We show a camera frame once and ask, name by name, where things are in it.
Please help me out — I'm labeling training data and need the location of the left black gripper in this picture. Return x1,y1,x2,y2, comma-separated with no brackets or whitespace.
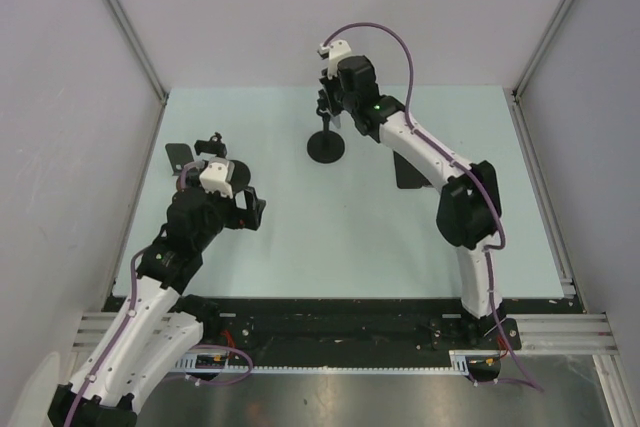
191,175,265,250

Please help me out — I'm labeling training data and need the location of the black stand holding purple phone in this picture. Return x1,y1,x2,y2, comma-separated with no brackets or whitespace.
194,132,251,198

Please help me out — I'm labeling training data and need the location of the black stand holding white phone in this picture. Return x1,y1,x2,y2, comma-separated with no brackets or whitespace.
306,90,345,164

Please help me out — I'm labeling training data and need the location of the rusty base phone stand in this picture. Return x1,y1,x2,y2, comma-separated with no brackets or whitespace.
165,143,194,176

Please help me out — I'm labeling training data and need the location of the black phone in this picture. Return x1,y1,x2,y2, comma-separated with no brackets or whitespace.
393,152,432,190

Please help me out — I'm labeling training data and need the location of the white silver phone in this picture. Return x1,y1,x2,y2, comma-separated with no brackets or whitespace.
330,115,341,129

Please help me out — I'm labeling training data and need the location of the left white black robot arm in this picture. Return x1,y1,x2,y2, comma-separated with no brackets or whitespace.
48,187,266,426

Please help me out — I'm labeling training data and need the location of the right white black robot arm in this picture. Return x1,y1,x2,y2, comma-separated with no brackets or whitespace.
318,45,504,348

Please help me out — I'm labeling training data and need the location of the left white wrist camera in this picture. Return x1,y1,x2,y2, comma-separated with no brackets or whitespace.
199,157,235,198

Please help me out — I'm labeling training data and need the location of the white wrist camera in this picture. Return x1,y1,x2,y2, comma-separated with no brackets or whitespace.
317,39,353,79
199,157,235,198

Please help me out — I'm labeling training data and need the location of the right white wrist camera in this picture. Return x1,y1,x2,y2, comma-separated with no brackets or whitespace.
317,39,353,79

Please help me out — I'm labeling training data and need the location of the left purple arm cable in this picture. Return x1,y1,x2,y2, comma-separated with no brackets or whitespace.
59,161,254,427

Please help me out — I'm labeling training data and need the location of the right aluminium frame post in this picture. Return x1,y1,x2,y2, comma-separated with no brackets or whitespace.
513,0,609,98

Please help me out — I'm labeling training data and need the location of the aluminium frame post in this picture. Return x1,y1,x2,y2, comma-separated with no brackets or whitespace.
513,0,609,98
102,0,168,105

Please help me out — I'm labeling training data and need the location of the white slotted cable duct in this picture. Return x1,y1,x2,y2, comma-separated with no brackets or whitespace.
169,349,506,376

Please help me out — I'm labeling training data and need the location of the left aluminium frame post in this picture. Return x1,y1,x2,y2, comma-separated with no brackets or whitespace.
102,0,168,105

